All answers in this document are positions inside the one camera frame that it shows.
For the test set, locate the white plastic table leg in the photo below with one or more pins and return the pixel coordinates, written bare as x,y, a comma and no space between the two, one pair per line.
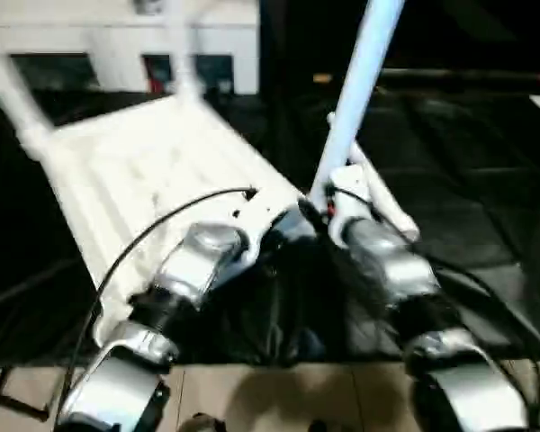
13,99
355,99
387,202
182,49

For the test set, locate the white plastic table top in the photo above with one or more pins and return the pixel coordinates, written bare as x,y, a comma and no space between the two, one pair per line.
153,171

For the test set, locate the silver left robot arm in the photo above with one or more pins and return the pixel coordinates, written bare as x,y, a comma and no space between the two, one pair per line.
162,306

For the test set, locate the small yellow label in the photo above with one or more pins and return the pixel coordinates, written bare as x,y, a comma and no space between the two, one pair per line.
322,78

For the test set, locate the black plastic mat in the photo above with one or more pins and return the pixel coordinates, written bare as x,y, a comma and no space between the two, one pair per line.
486,207

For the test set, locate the red bottle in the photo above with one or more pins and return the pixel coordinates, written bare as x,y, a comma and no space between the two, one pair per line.
154,76

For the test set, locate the black low shelf board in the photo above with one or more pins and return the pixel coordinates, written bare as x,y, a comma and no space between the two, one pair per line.
472,79

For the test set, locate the white sideboard cabinet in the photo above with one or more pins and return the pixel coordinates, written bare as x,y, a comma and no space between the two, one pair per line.
108,31

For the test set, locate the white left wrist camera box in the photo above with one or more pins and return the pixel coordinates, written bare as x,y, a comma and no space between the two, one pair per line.
256,225

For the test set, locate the black folding table frame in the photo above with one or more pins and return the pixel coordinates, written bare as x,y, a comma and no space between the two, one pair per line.
9,396

